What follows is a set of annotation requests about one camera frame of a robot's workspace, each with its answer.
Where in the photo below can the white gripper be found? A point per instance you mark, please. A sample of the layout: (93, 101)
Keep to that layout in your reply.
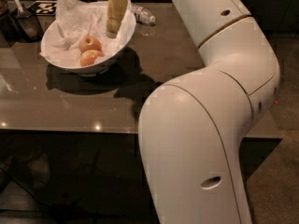
(115, 14)

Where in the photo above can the black scoop with handle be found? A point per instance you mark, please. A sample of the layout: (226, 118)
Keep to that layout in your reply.
(27, 23)

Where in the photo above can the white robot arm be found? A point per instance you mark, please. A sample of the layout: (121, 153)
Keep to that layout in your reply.
(191, 127)

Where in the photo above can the white paper in bowl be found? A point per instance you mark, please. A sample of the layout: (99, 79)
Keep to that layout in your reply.
(78, 25)

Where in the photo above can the red yellow apple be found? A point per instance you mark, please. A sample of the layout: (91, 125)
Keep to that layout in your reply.
(89, 42)
(88, 57)

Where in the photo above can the clear plastic water bottle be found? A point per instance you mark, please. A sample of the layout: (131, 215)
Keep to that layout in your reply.
(143, 15)

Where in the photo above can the white bowl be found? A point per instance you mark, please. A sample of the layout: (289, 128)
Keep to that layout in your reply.
(90, 47)

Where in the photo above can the black white marker tag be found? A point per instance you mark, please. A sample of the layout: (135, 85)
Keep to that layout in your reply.
(43, 8)

